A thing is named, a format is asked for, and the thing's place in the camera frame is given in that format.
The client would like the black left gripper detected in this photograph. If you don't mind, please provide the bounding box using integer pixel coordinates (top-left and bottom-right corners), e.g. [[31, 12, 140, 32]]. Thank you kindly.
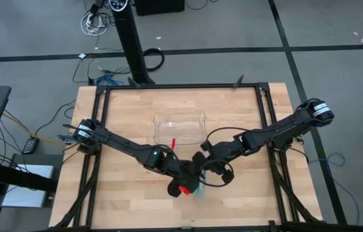
[[163, 157, 204, 198]]

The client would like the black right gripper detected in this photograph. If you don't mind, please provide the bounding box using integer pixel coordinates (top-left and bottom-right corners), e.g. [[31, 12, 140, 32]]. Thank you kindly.
[[200, 147, 236, 184]]

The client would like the clear plastic zip bag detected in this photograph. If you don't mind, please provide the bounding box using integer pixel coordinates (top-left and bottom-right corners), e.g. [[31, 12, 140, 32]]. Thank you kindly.
[[193, 170, 209, 197]]

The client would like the teal small block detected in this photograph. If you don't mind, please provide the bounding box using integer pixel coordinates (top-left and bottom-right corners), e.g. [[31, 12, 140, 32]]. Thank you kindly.
[[194, 183, 207, 197]]

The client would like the clear plastic bin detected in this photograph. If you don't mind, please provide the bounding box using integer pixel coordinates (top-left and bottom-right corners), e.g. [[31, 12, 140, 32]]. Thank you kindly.
[[152, 109, 208, 146]]

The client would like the black tower fan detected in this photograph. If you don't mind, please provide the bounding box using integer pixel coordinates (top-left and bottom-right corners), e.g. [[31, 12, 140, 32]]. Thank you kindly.
[[108, 0, 157, 86]]

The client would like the grey side table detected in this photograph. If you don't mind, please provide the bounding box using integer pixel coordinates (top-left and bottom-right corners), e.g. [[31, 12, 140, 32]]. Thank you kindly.
[[0, 153, 66, 232]]

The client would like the black box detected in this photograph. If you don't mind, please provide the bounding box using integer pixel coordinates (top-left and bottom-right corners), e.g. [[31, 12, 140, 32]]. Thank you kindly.
[[134, 0, 186, 17]]

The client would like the black power adapter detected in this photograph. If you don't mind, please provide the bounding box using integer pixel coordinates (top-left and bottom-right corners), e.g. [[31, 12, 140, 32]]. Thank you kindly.
[[21, 137, 40, 155]]

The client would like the white box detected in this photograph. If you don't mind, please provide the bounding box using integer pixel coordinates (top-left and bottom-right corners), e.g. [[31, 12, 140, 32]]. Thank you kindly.
[[0, 163, 56, 209]]

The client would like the black desk crossbar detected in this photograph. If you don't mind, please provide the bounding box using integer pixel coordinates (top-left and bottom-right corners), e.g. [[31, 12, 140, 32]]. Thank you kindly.
[[0, 159, 59, 194]]

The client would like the white power strip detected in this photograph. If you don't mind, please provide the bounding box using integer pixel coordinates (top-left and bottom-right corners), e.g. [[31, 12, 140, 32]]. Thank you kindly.
[[84, 12, 96, 29]]

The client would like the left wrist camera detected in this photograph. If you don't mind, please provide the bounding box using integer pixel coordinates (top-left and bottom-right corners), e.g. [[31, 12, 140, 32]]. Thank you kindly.
[[192, 151, 207, 168]]

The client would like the black aluminium table frame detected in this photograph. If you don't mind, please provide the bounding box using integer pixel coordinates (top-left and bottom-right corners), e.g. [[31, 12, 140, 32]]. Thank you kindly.
[[30, 82, 363, 232]]

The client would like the coiled black cable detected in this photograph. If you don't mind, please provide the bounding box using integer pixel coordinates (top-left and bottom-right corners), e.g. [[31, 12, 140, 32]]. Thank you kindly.
[[142, 47, 166, 73]]

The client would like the blue cable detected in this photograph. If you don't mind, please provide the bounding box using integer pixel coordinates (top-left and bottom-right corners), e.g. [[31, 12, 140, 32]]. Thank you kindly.
[[95, 75, 120, 87], [308, 152, 362, 226]]

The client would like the yellow cable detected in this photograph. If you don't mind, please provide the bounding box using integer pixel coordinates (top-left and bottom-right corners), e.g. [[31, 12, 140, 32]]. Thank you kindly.
[[2, 111, 68, 148]]

